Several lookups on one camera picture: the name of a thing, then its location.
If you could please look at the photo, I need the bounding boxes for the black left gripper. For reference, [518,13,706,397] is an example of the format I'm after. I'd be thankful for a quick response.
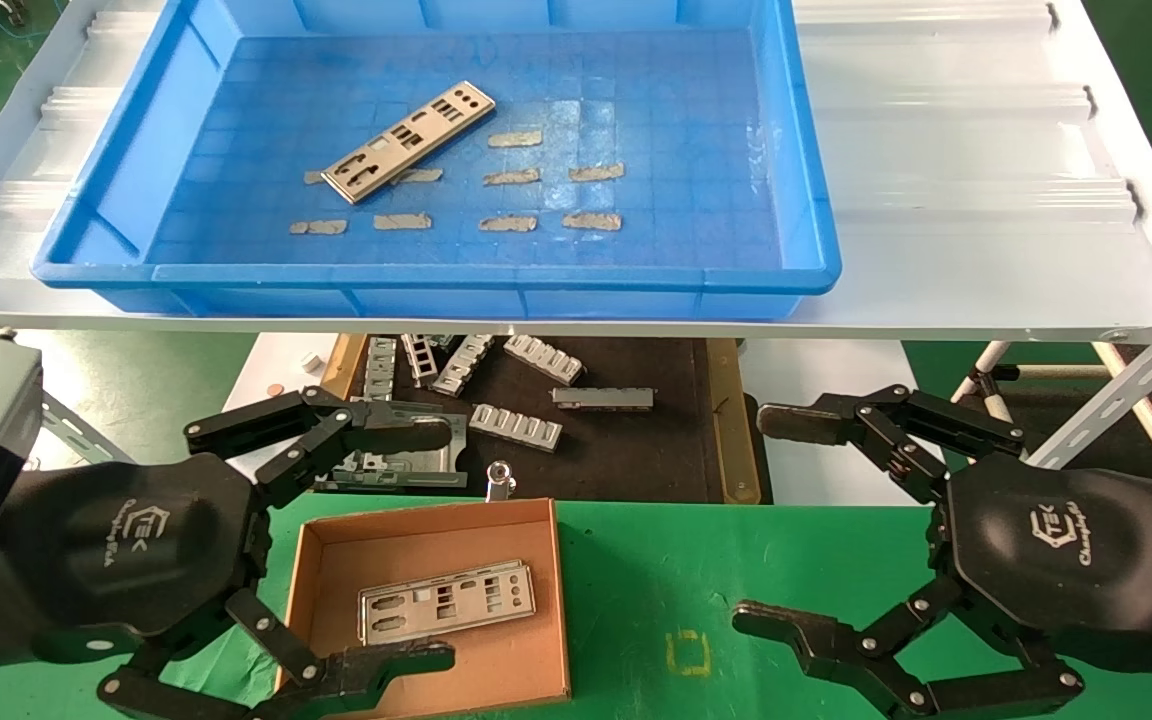
[0,385,457,720]

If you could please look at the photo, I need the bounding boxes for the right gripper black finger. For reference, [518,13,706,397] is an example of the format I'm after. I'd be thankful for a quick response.
[756,385,1027,506]
[731,578,1087,720]

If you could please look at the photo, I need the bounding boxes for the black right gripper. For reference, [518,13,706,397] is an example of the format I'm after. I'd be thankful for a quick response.
[934,455,1152,688]

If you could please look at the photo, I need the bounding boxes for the brown cardboard box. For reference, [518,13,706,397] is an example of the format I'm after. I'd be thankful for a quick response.
[276,497,572,720]

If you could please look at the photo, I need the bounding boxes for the black wooden-framed tray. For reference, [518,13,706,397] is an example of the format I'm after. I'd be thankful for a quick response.
[321,335,772,506]

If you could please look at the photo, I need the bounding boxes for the blue plastic tray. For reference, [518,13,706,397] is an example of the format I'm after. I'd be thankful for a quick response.
[32,0,843,321]

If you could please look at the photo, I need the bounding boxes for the large flat grey metal plate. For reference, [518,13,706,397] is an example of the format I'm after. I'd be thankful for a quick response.
[316,400,469,491]

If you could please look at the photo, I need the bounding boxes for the green table mat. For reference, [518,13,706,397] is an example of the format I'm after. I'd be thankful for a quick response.
[0,485,1152,720]

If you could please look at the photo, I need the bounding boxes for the white slotted angle brace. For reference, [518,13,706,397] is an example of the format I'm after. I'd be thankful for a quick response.
[1021,305,1152,471]
[36,390,137,468]

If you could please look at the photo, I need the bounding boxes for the white pipe storage rack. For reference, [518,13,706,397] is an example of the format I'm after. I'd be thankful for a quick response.
[936,343,1152,481]

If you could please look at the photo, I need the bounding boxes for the long grey metal bar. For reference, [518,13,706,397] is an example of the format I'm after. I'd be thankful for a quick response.
[551,387,656,412]

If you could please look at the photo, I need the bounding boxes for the white corrugated shelf board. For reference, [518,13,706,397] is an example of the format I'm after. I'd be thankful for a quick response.
[0,0,1152,343]

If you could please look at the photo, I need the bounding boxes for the slotted grey metal bracket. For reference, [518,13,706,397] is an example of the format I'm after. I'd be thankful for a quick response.
[431,335,497,398]
[401,335,440,389]
[364,337,399,403]

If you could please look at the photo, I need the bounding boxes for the ribbed grey metal bracket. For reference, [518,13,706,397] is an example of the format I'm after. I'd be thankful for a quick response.
[503,335,587,386]
[468,403,564,452]

